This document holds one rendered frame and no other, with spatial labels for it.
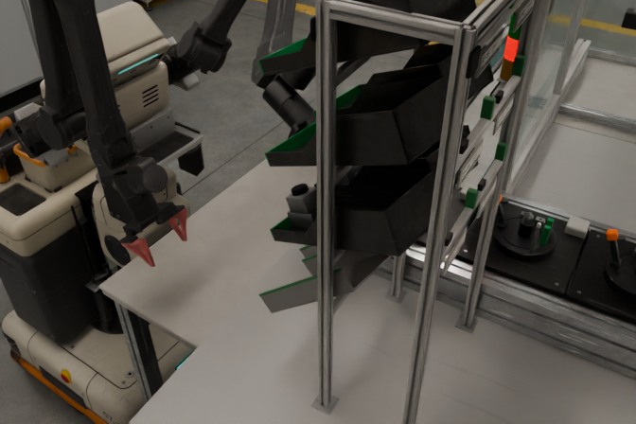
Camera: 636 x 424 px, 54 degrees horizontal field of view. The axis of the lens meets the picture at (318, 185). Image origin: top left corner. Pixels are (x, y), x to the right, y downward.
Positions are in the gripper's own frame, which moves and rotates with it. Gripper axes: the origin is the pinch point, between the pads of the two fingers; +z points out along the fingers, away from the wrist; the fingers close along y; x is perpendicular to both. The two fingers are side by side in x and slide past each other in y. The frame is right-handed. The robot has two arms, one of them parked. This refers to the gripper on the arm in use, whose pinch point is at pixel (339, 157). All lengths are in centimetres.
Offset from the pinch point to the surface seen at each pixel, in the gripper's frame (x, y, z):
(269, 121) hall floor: 192, 130, -108
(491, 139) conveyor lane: 35, 74, 9
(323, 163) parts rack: -23.3, -20.9, 7.4
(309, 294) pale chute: 7.9, -19.8, 15.9
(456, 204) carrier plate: 23.9, 34.7, 18.3
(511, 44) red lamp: -10.0, 48.1, 2.7
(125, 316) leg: 60, -35, -15
